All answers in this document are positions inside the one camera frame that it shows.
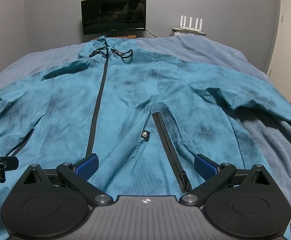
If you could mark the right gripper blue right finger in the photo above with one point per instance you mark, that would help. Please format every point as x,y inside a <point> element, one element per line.
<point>205,167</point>

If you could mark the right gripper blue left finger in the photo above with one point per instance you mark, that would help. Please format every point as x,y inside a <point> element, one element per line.
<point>86,167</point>

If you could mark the teal hooded jacket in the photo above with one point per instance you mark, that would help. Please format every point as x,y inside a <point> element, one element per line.
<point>125,119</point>

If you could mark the blue fleece bed blanket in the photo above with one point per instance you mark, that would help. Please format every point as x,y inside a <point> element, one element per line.
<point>260,62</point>

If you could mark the white side shelf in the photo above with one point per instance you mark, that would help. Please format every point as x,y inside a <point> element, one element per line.
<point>180,31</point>

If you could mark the white wifi router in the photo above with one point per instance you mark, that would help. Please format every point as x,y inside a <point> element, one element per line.
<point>193,25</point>

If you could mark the black monitor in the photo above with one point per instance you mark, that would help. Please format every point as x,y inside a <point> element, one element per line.
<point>110,16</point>

